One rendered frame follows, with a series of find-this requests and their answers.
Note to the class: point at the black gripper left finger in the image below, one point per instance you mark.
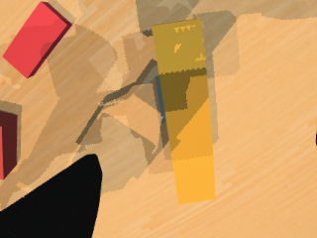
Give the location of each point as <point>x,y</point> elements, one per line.
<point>65,206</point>

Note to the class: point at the yellow bar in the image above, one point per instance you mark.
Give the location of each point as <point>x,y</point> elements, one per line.
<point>182,72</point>

